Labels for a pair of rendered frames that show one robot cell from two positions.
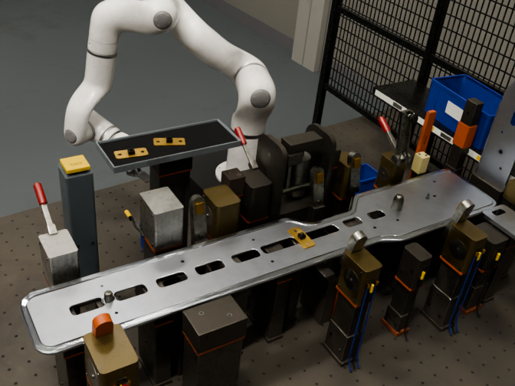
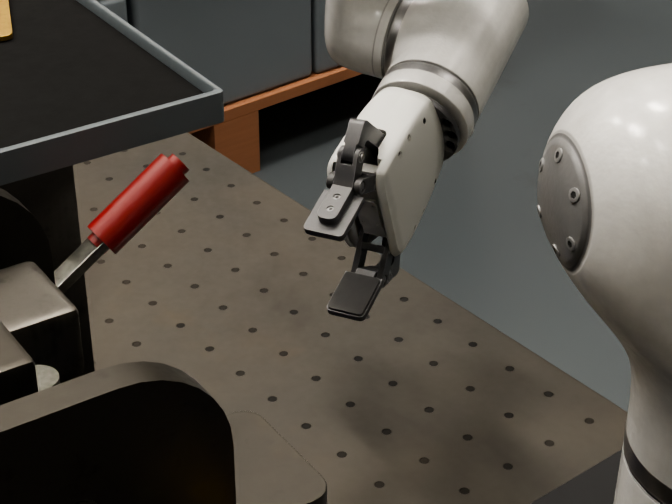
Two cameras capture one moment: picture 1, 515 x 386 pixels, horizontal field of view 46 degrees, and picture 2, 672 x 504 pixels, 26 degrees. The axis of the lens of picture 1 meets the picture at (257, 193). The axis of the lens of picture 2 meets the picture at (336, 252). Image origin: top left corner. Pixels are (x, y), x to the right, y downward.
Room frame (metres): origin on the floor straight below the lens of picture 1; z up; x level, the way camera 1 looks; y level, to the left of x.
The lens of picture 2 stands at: (1.66, -0.57, 1.50)
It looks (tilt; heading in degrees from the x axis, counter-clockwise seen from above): 31 degrees down; 91
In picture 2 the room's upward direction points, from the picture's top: straight up
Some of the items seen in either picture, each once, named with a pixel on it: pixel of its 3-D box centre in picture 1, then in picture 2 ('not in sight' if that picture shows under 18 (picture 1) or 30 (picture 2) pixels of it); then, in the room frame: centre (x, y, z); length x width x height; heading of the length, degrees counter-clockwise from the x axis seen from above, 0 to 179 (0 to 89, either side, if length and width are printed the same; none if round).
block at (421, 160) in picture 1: (409, 201); not in sight; (1.69, -0.51, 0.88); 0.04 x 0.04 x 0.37; 35
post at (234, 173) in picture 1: (228, 230); not in sight; (1.40, 0.07, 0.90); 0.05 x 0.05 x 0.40; 35
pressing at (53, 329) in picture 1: (296, 243); not in sight; (1.26, -0.12, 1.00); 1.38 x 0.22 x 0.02; 125
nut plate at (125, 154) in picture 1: (131, 152); not in sight; (1.34, 0.34, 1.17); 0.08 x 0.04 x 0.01; 117
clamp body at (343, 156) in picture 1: (334, 206); not in sight; (1.61, -0.25, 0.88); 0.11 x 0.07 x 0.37; 35
